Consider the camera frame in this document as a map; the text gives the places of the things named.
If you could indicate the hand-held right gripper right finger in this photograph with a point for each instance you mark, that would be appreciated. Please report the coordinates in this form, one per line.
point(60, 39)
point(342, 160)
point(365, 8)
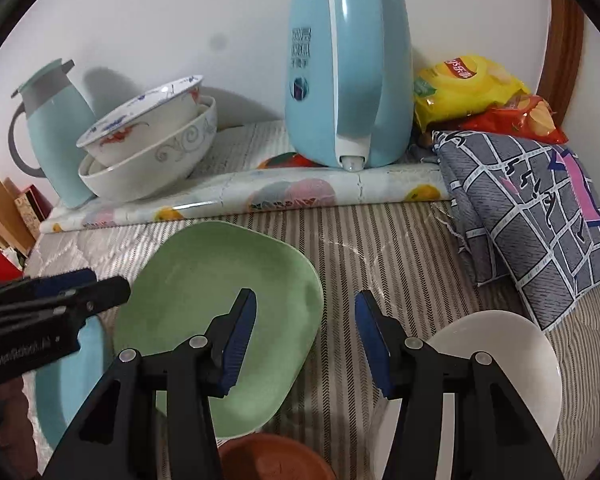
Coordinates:
point(375, 347)

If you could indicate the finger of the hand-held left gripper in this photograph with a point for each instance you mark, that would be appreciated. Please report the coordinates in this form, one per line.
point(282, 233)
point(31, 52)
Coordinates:
point(60, 281)
point(105, 295)

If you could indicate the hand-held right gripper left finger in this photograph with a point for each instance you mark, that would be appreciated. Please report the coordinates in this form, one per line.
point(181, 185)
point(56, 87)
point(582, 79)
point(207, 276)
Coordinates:
point(237, 337)

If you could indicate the light blue plate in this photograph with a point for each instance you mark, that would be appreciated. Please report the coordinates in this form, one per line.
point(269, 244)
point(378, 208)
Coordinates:
point(75, 390)

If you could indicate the green plate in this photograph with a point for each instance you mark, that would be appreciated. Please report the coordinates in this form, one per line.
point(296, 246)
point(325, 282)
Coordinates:
point(205, 270)

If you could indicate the brown bowl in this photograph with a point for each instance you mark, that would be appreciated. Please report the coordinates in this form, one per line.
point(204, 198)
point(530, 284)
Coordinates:
point(270, 460)

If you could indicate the plain white bowl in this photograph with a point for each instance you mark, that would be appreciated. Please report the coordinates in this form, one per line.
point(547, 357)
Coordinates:
point(505, 350)

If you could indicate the speckled brown box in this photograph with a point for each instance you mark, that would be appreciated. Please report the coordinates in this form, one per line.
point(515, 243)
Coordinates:
point(30, 212)

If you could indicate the striped quilt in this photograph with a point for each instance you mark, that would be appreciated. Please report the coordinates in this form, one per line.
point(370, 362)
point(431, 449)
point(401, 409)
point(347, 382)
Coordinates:
point(380, 250)

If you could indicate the white bowl with grey swirls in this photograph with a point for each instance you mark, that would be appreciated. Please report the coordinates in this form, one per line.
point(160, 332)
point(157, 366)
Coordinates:
point(165, 165)

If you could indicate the fruit print tablecloth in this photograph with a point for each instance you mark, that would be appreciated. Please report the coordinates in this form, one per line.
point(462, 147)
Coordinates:
point(280, 192)

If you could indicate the light blue thermos jug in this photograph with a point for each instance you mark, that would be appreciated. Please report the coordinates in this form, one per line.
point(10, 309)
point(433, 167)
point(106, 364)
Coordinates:
point(60, 125)

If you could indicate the red and blue floral bowl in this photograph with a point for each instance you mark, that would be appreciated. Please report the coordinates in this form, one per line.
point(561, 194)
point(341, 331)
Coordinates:
point(145, 125)

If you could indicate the grey checked cloth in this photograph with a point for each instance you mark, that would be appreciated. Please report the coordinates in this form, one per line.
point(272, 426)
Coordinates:
point(520, 210)

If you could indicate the red chips bag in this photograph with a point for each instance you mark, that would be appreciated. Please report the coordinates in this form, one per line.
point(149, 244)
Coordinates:
point(520, 122)

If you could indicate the yellow chips bag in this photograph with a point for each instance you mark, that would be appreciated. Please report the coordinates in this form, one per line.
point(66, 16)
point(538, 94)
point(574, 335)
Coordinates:
point(465, 92)

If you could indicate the light blue electric kettle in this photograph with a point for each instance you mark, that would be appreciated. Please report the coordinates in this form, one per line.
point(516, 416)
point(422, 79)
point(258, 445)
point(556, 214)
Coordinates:
point(340, 75)

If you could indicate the brown wooden door frame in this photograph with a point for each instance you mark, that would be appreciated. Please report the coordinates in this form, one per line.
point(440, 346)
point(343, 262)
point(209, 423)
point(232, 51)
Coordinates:
point(562, 60)

